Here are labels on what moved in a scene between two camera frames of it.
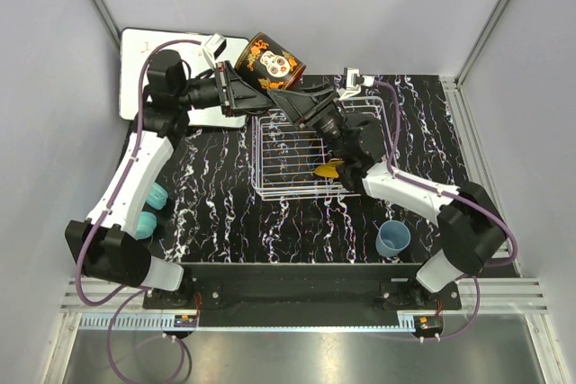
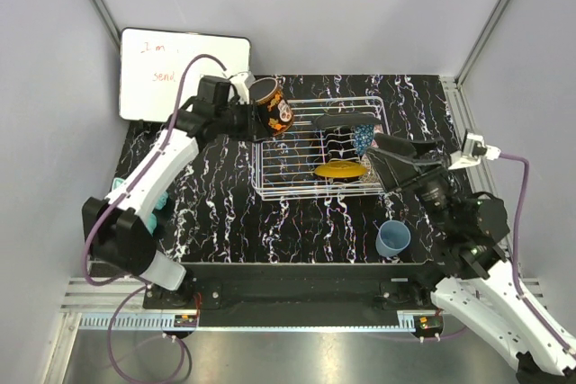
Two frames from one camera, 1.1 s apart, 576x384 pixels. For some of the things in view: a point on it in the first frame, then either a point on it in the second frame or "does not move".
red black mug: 268,65 -> 274,112
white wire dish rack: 291,163 does not move
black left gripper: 238,96 -> 254,129
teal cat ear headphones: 157,199 does not move
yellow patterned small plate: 328,169 does not move
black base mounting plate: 301,295 does not move
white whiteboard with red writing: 136,45 does not move
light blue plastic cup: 393,236 does not move
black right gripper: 307,109 -> 392,170
